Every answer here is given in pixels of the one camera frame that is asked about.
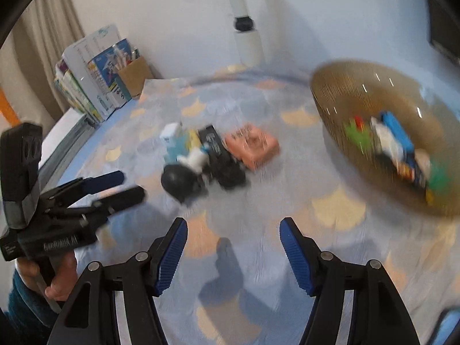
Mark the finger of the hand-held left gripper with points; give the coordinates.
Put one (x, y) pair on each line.
(104, 180)
(125, 197)

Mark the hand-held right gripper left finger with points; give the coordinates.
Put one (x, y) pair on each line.
(172, 255)

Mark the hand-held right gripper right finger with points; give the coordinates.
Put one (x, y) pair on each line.
(296, 255)

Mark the light green plastic leaf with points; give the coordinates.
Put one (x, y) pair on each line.
(357, 136)

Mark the white round item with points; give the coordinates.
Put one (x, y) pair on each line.
(386, 140)

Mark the large blue lighter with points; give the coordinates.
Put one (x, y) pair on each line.
(397, 129)

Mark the amber ribbed glass bowl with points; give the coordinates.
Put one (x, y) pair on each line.
(345, 90)

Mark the person's left forearm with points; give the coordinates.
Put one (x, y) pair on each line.
(21, 312)

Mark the person's left hand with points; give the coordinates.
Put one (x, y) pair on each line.
(63, 280)

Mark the black ball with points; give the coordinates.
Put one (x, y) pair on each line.
(176, 179)

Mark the stack of papers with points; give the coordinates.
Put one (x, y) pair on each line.
(61, 147)

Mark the fan-patterned tablecloth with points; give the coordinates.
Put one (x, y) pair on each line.
(251, 208)

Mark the pale teal plastic leaf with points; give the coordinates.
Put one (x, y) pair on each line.
(176, 152)

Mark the white charger plug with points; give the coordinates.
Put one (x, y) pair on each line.
(170, 133)

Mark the white plastic toy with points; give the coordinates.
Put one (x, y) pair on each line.
(194, 158)

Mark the small yellow item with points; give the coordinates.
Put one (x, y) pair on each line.
(194, 139)

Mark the brown pen holder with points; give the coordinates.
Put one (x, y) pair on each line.
(134, 77)

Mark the row of upright booklets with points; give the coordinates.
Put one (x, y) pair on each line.
(93, 72)

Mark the orange capybara box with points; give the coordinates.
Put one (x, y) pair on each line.
(253, 145)

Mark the blue object at edge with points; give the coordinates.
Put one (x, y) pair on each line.
(449, 327)

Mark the white pole with black clamp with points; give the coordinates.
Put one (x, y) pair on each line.
(246, 43)

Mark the black monitor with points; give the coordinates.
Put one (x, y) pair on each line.
(444, 21)

